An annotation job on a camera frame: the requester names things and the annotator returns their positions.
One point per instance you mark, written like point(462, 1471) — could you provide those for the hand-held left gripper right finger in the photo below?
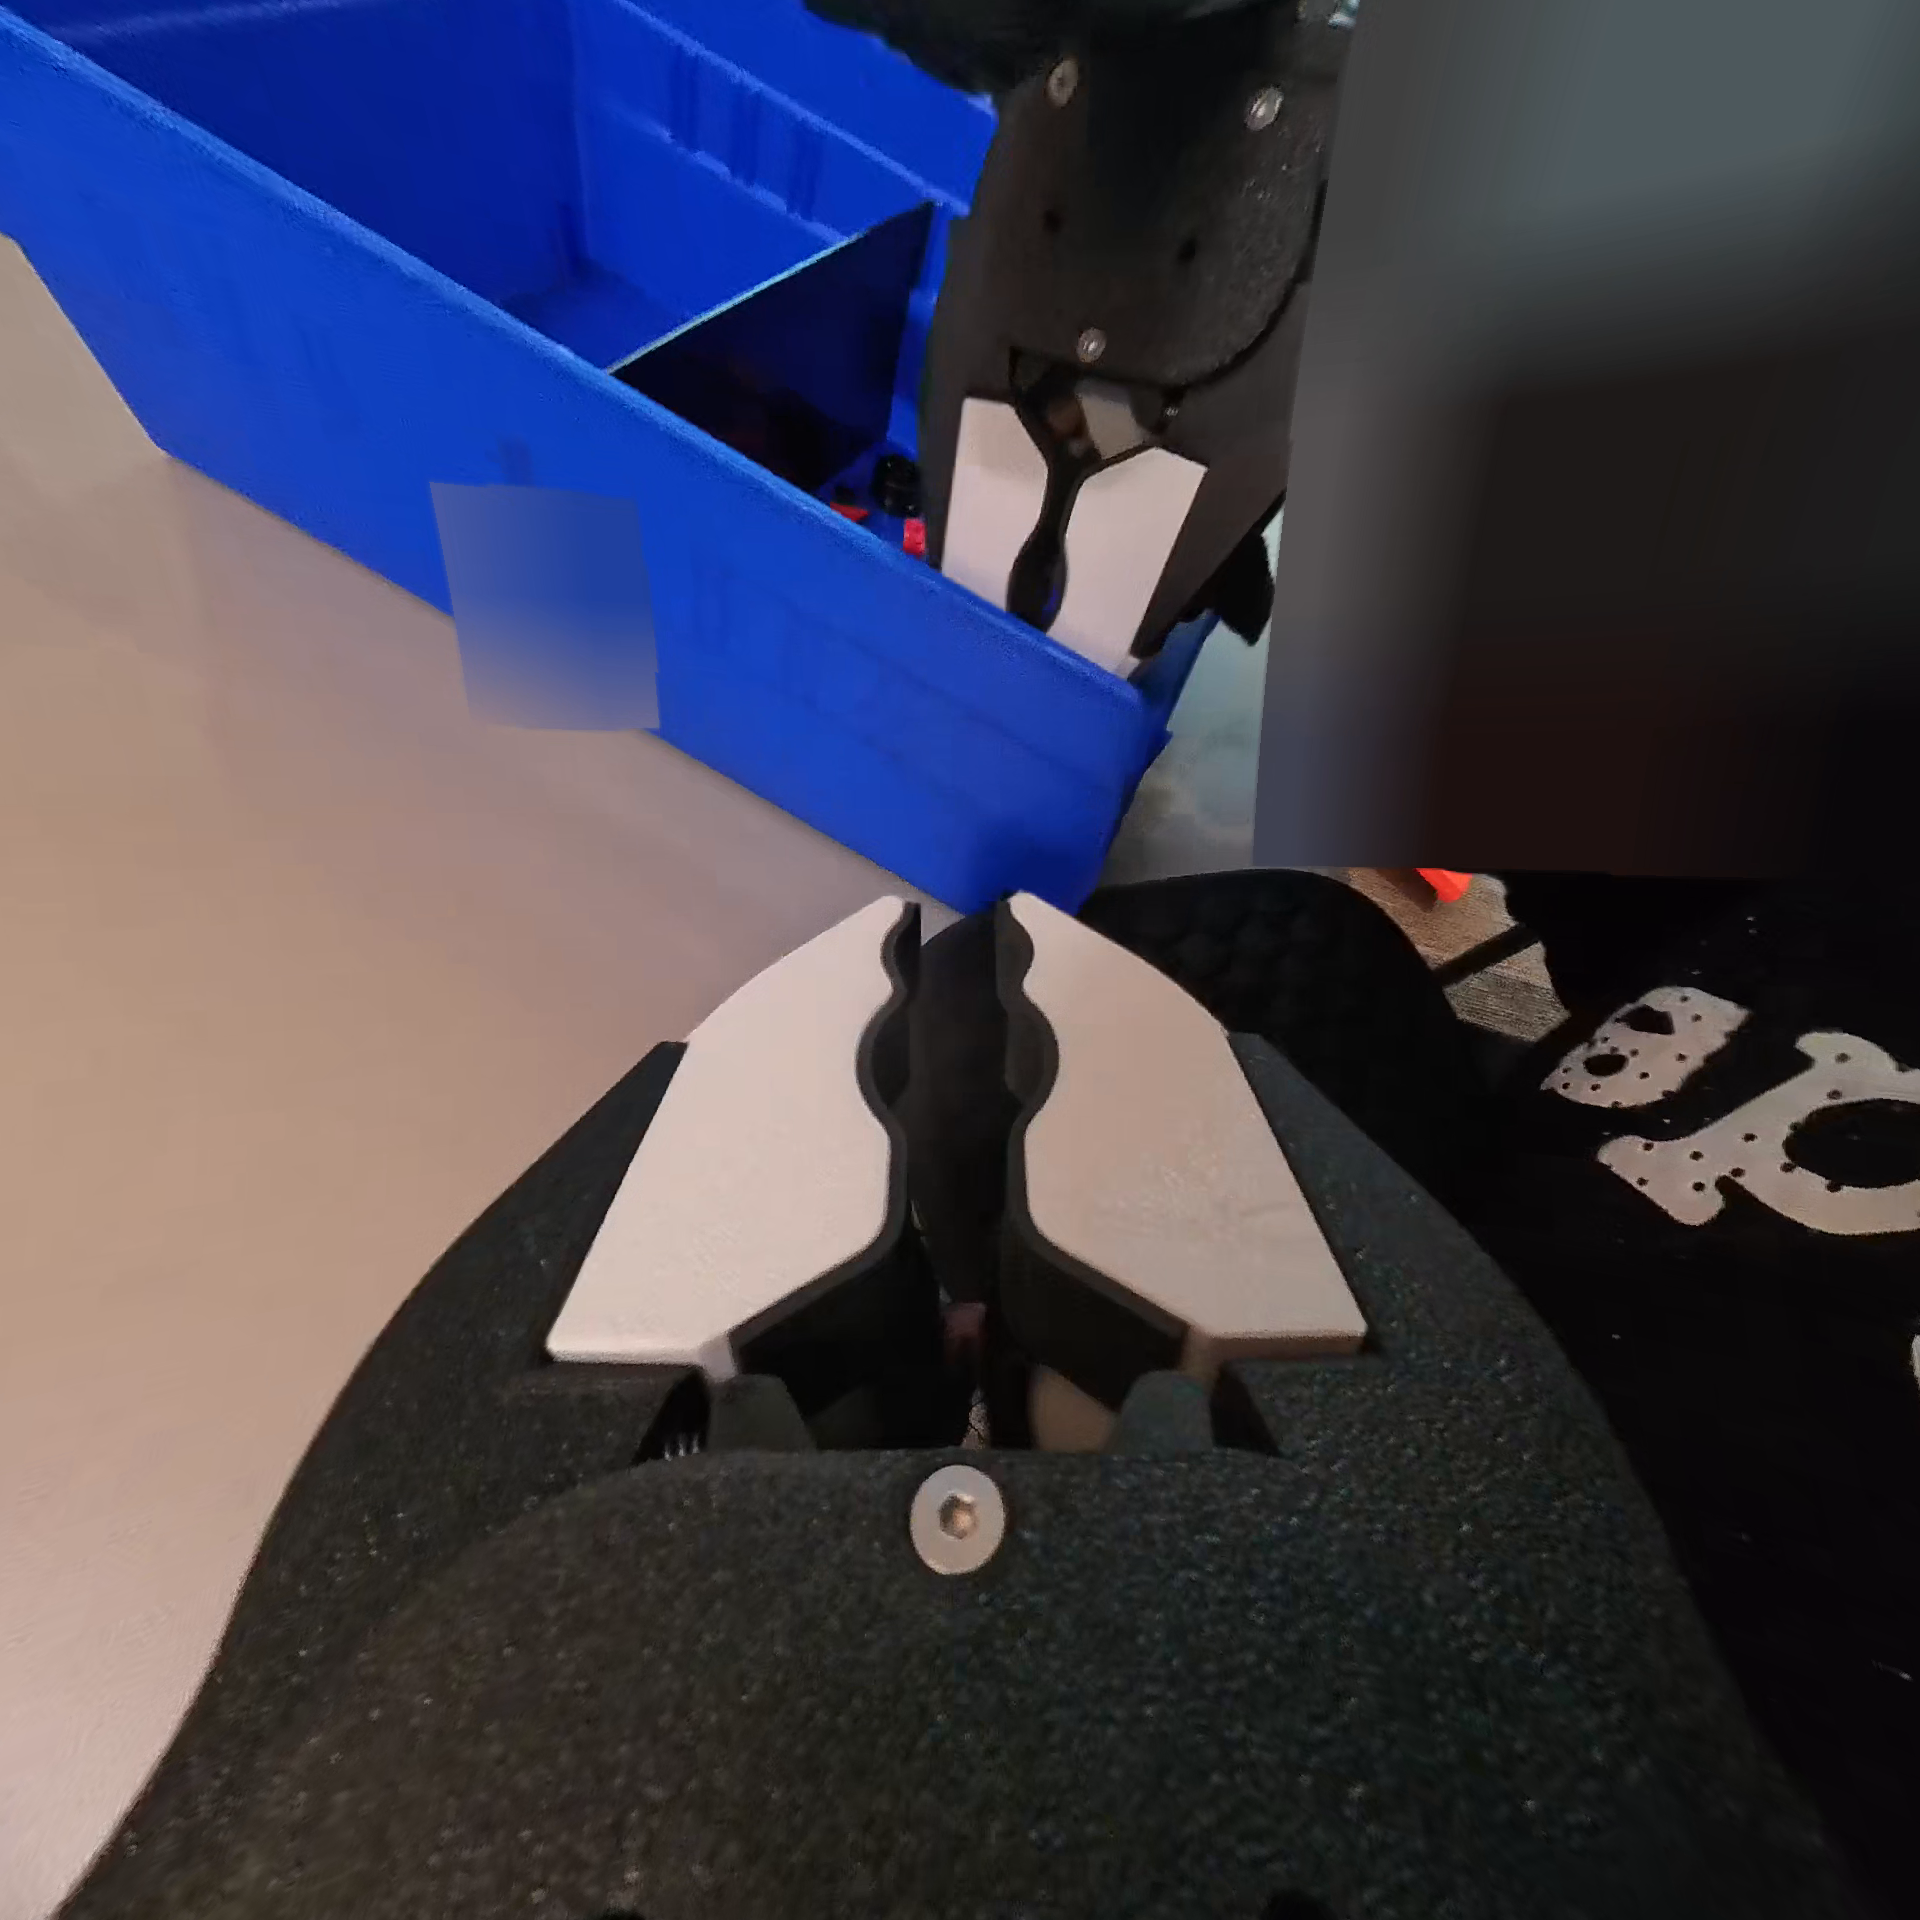
point(1184, 1171)

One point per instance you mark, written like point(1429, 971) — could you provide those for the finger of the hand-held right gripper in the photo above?
point(983, 494)
point(1134, 542)

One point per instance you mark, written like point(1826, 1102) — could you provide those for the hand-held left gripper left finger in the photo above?
point(735, 1142)

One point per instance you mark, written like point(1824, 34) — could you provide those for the small lego pieces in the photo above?
point(896, 484)

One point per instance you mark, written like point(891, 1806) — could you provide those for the blue plastic bin with divider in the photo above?
point(300, 300)

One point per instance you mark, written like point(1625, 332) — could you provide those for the black bin divider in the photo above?
point(779, 360)

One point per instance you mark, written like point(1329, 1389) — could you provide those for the black chair armrest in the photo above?
point(1320, 959)

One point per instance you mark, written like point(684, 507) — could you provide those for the small orange object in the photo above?
point(1447, 889)

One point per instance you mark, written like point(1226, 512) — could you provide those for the person's black clothing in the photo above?
point(1725, 1350)

